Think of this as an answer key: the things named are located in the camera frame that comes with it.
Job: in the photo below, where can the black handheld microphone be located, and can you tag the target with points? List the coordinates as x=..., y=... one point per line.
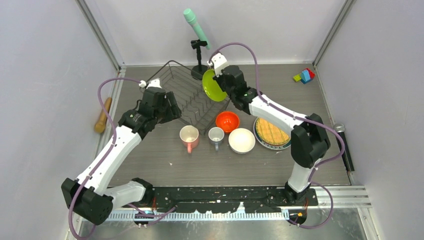
x=346, y=156

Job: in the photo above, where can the woven bamboo tray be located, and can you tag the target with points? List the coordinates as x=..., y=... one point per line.
x=270, y=134

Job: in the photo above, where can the teal microphone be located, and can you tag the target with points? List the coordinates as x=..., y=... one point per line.
x=191, y=19

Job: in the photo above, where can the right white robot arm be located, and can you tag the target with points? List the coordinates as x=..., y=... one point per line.
x=308, y=137

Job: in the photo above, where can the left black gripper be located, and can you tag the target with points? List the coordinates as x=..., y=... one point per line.
x=175, y=112

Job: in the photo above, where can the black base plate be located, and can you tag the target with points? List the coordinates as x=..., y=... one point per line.
x=224, y=199

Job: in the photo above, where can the colourful toy blocks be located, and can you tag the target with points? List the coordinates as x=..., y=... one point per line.
x=305, y=76

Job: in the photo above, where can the black wire dish rack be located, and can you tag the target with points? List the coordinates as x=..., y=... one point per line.
x=197, y=109

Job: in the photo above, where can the wooden rolling pin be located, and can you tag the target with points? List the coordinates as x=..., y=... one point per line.
x=100, y=125

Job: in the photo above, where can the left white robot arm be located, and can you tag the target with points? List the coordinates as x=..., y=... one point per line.
x=89, y=195

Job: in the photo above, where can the large green-rimmed plate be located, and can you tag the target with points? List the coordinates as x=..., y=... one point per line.
x=268, y=146

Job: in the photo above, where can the pink mug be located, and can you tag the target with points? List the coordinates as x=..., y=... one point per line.
x=190, y=137

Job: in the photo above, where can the orange bowl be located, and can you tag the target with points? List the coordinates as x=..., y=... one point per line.
x=227, y=121

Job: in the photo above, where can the lime green plate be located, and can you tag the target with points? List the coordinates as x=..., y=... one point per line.
x=211, y=87

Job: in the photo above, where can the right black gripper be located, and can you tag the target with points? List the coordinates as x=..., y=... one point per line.
x=219, y=76

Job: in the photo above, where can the grey mug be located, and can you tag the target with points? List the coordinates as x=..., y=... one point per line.
x=216, y=137

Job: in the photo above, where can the white bowl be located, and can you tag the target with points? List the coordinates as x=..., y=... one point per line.
x=241, y=140

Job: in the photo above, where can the black microphone stand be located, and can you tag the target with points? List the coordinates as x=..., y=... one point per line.
x=199, y=69

